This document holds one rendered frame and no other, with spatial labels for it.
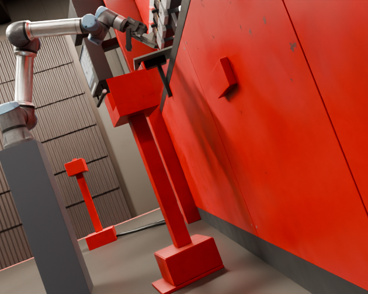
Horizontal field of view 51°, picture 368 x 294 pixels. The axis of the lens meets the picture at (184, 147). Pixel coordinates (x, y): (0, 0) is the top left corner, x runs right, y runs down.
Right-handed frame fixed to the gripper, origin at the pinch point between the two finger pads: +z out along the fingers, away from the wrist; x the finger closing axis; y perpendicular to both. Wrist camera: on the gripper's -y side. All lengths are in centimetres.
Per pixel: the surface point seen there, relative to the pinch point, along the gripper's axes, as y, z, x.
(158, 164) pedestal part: -50, 34, -52
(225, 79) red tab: -19, 42, -109
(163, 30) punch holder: 14.2, -4.2, 18.4
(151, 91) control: -26, 19, -56
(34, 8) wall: 28, -239, 318
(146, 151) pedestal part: -47, 28, -53
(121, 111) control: -38, 14, -61
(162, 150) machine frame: -49, 24, 82
